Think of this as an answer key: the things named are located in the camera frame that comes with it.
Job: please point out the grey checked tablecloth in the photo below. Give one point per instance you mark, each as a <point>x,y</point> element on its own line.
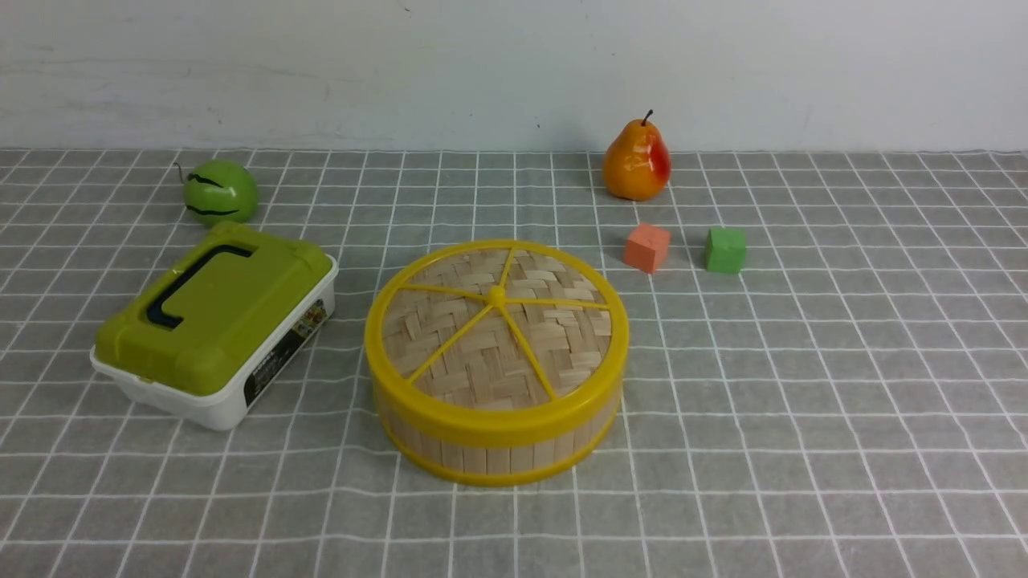
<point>852,403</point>

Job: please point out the orange red toy pear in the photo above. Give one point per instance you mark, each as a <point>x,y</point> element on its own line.
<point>637,164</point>

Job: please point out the green foam cube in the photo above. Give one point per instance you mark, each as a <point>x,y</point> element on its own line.
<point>725,250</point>

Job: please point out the orange foam cube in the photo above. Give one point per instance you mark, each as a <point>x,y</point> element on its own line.
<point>646,248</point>

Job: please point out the bamboo steamer basket base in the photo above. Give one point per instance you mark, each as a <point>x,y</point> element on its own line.
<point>469,461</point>

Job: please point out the yellow woven bamboo steamer lid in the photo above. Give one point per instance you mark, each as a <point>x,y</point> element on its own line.
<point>498,343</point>

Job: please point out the green lidded white storage box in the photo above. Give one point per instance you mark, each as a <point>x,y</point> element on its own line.
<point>206,339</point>

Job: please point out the green toy apple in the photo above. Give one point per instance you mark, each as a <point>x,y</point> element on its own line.
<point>219,190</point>

